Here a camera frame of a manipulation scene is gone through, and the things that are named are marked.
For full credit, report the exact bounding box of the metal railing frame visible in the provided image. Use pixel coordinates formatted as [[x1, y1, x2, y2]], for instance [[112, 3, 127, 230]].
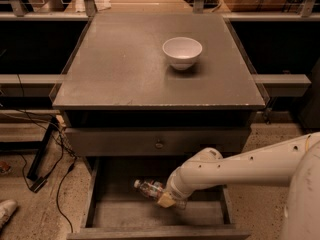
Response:
[[0, 0, 319, 98]]

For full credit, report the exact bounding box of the white ceramic bowl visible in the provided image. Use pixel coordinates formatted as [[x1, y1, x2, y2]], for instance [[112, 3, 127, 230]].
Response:
[[162, 37, 203, 70]]

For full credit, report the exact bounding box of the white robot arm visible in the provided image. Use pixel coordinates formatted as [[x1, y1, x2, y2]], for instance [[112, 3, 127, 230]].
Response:
[[158, 132, 320, 240]]

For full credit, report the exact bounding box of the black table leg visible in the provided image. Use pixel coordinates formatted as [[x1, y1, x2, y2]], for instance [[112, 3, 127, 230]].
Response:
[[27, 118, 58, 181]]

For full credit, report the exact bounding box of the closed top drawer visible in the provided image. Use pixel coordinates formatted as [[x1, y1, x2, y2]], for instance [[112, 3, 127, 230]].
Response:
[[66, 128, 251, 157]]

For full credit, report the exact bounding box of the small grey floor box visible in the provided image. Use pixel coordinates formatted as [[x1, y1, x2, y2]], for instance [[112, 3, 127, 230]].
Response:
[[30, 177, 47, 193]]

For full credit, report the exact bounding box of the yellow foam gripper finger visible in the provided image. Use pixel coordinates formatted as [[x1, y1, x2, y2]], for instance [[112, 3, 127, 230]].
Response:
[[157, 192, 176, 208]]

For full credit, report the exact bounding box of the white shoe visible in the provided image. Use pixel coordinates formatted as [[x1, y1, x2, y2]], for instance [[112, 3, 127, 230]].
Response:
[[0, 199, 18, 230]]

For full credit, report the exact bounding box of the round metal drawer knob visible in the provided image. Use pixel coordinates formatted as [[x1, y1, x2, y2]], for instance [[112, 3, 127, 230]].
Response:
[[155, 140, 164, 149]]

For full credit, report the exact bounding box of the black floor cable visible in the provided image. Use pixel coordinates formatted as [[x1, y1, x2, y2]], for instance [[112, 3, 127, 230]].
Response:
[[14, 73, 78, 233]]

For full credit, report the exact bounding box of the clear plastic water bottle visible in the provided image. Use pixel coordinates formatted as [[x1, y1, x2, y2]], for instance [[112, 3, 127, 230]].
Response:
[[133, 179, 187, 209]]

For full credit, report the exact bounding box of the open middle drawer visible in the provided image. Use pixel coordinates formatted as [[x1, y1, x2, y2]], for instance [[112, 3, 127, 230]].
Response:
[[67, 156, 251, 240]]

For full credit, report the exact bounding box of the grey wooden drawer cabinet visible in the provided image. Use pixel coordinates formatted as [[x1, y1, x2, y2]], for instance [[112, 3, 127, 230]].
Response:
[[49, 13, 270, 240]]

